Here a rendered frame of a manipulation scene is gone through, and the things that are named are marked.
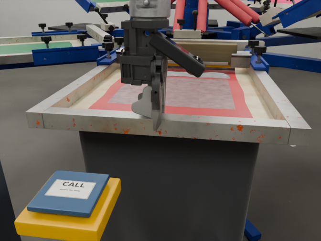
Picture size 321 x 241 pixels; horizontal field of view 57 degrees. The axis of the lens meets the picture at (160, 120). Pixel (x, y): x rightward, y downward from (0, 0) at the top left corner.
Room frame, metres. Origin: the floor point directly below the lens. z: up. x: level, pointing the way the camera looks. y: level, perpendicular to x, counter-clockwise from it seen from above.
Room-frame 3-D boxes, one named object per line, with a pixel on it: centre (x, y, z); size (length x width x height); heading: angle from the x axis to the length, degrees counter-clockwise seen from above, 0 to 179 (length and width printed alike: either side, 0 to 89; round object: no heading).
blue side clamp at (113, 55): (1.21, 0.19, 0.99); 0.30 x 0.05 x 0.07; 172
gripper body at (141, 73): (0.57, 0.03, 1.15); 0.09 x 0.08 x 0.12; 82
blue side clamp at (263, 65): (1.13, -0.36, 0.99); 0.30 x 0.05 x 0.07; 172
